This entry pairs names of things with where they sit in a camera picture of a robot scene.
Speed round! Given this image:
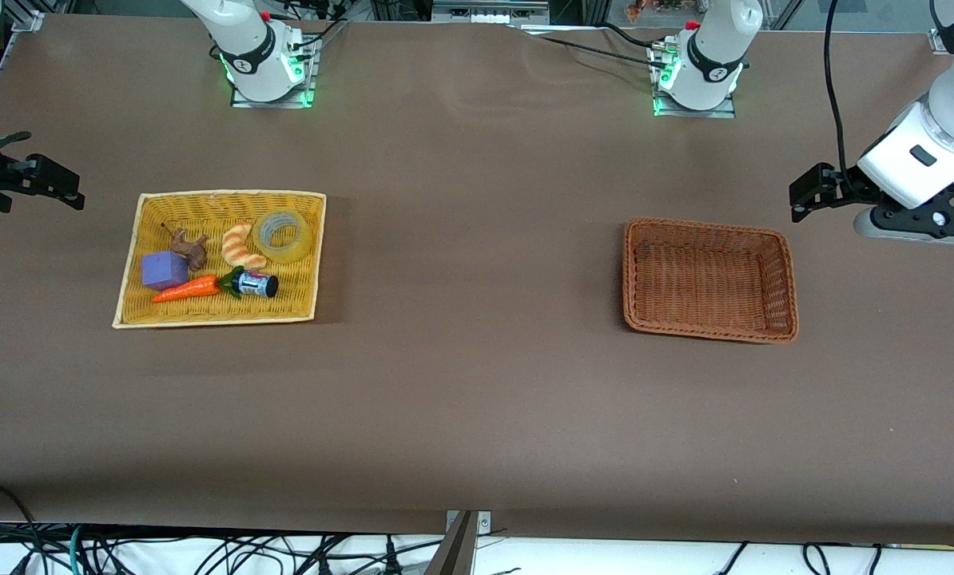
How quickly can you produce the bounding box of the brown wicker basket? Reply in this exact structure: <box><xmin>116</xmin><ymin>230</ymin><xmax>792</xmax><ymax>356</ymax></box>
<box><xmin>622</xmin><ymin>217</ymin><xmax>800</xmax><ymax>344</ymax></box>

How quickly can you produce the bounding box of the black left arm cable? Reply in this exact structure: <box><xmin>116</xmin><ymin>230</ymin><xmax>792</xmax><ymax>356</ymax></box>
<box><xmin>823</xmin><ymin>0</ymin><xmax>855</xmax><ymax>191</ymax></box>

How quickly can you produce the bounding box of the metal table edge bracket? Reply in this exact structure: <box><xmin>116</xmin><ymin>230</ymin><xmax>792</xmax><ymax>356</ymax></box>
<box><xmin>425</xmin><ymin>510</ymin><xmax>493</xmax><ymax>575</ymax></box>

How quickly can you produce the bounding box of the grey power strip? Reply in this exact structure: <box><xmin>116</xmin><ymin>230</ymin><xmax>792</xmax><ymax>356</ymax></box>
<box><xmin>431</xmin><ymin>0</ymin><xmax>552</xmax><ymax>26</ymax></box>

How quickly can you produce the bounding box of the yellow wicker tray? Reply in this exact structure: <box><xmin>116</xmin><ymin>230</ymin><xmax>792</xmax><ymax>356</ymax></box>
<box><xmin>112</xmin><ymin>189</ymin><xmax>328</xmax><ymax>330</ymax></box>

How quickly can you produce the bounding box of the purple foam cube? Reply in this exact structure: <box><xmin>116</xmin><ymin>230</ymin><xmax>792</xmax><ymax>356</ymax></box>
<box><xmin>141</xmin><ymin>252</ymin><xmax>189</xmax><ymax>291</ymax></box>

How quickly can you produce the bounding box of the small black can blue label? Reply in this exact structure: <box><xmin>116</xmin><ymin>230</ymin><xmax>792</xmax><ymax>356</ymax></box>
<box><xmin>233</xmin><ymin>268</ymin><xmax>280</xmax><ymax>299</ymax></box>

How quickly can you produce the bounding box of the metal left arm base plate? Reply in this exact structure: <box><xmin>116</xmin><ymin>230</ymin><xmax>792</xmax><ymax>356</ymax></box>
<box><xmin>651</xmin><ymin>42</ymin><xmax>738</xmax><ymax>120</ymax></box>

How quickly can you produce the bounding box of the black cable to arm base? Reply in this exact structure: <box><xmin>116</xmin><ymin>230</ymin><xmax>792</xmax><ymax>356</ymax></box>
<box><xmin>517</xmin><ymin>22</ymin><xmax>671</xmax><ymax>71</ymax></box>

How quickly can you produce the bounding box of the orange toy carrot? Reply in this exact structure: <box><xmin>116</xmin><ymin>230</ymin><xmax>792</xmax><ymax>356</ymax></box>
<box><xmin>152</xmin><ymin>274</ymin><xmax>222</xmax><ymax>304</ymax></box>

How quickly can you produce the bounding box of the green cable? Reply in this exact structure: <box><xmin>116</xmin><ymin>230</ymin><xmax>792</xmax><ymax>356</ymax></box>
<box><xmin>66</xmin><ymin>524</ymin><xmax>88</xmax><ymax>575</ymax></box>

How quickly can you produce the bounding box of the brown table cover sheet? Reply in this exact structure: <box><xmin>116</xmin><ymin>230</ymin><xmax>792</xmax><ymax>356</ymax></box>
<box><xmin>0</xmin><ymin>13</ymin><xmax>954</xmax><ymax>547</ymax></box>

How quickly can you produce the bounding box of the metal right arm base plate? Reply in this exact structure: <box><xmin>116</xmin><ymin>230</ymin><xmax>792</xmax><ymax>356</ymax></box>
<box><xmin>231</xmin><ymin>34</ymin><xmax>318</xmax><ymax>109</ymax></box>

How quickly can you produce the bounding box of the toy croissant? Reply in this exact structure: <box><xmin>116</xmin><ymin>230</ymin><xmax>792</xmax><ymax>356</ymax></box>
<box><xmin>221</xmin><ymin>223</ymin><xmax>268</xmax><ymax>270</ymax></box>

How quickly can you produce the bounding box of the brown ginger root toy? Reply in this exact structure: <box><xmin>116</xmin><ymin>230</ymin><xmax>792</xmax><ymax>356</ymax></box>
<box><xmin>161</xmin><ymin>224</ymin><xmax>209</xmax><ymax>272</ymax></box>

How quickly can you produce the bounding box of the clear yellowish tape roll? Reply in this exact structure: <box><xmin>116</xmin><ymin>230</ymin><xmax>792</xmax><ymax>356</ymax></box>
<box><xmin>253</xmin><ymin>208</ymin><xmax>315</xmax><ymax>265</ymax></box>

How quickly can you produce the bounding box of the black looped floor cable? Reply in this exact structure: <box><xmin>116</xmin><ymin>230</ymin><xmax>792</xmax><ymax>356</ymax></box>
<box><xmin>0</xmin><ymin>481</ymin><xmax>45</xmax><ymax>575</ymax></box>

